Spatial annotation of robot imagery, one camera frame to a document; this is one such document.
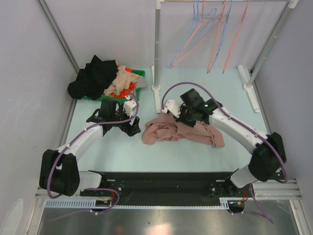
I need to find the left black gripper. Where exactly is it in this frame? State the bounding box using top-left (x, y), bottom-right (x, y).
top-left (110, 104), bottom-right (140, 136)

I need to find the pink t shirt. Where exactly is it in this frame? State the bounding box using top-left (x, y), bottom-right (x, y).
top-left (142, 114), bottom-right (225, 148)

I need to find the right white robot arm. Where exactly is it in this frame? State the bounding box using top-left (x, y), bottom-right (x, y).
top-left (177, 89), bottom-right (287, 196)

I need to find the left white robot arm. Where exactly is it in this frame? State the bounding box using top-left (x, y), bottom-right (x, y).
top-left (39, 98), bottom-right (141, 199)

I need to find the pink hanger left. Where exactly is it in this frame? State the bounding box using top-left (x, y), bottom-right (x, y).
top-left (166, 0), bottom-right (233, 69)

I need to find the pink hanger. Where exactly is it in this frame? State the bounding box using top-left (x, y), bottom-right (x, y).
top-left (222, 0), bottom-right (250, 74)
top-left (207, 0), bottom-right (227, 73)
top-left (166, 0), bottom-right (233, 69)

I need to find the pink hanger right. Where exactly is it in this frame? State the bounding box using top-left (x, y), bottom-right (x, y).
top-left (222, 0), bottom-right (250, 74)

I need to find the blue hanger right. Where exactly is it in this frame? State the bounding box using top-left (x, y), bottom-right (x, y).
top-left (209, 0), bottom-right (233, 71)

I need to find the blue hanger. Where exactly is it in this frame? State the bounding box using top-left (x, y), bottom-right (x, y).
top-left (209, 0), bottom-right (233, 71)
top-left (166, 0), bottom-right (220, 69)

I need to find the blue hanger left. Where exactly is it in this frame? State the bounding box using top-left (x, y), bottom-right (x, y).
top-left (166, 0), bottom-right (220, 69)

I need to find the pink hanger middle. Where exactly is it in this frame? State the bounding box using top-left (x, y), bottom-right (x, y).
top-left (207, 0), bottom-right (227, 73)

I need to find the green plastic bin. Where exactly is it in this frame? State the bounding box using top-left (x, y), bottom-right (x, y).
top-left (82, 69), bottom-right (146, 107)

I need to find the orange garment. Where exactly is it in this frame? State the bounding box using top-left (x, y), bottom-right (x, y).
top-left (111, 67), bottom-right (135, 98)

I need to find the grey garment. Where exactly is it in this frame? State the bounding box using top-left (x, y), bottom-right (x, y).
top-left (133, 76), bottom-right (148, 100)

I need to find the beige garment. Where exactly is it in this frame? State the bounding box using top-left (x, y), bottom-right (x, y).
top-left (103, 66), bottom-right (139, 96)

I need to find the black garment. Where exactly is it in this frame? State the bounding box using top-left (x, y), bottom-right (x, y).
top-left (67, 55), bottom-right (118, 100)

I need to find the white clothes rack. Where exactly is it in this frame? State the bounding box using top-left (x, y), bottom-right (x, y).
top-left (151, 0), bottom-right (298, 114)

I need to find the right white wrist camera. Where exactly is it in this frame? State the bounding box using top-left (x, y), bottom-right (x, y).
top-left (161, 99), bottom-right (182, 118)

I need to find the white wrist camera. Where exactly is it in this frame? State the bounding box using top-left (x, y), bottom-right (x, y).
top-left (161, 99), bottom-right (182, 118)
top-left (123, 95), bottom-right (137, 117)

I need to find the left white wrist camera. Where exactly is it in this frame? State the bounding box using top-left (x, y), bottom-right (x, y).
top-left (123, 95), bottom-right (137, 117)

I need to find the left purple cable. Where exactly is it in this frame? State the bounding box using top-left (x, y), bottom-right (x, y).
top-left (46, 93), bottom-right (140, 222)

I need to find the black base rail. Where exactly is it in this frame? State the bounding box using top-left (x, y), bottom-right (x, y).
top-left (80, 171), bottom-right (286, 212)

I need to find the white cable duct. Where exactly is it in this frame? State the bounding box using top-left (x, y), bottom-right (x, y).
top-left (45, 199), bottom-right (229, 210)

